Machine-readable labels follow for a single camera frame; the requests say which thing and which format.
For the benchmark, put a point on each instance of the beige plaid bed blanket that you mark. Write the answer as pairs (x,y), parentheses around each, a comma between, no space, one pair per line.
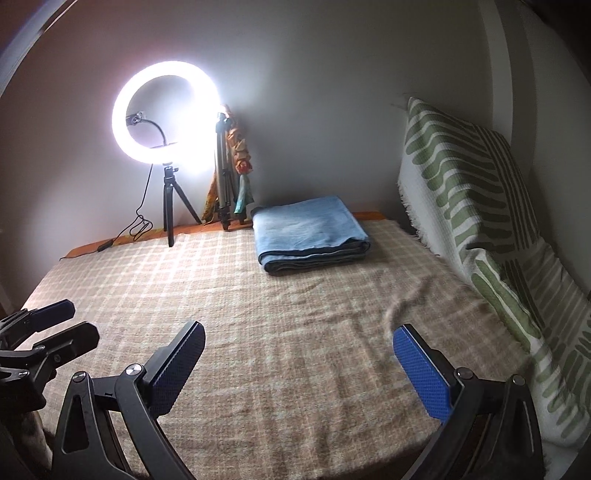
(298,378)

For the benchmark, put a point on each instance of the grey folded tripod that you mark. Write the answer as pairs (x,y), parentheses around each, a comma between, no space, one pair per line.
(226,190)

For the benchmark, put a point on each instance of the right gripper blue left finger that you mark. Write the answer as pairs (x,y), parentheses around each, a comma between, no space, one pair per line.
(168,369)

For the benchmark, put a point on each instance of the green striped white pillow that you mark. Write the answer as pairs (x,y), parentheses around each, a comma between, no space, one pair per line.
(469,204)

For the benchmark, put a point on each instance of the colourful hanging cloth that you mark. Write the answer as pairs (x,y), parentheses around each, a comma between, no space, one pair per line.
(241,168)

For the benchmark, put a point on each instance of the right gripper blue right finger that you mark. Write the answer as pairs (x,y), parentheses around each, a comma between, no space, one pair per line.
(430,372)

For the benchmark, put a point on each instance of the blue denim pants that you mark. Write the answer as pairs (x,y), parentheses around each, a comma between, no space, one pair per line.
(307,234)

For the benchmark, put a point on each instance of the bright ring light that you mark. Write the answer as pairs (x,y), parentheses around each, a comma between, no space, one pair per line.
(166,113)

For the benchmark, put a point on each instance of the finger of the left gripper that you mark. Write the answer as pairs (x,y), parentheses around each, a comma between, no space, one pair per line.
(62,347)
(51,315)

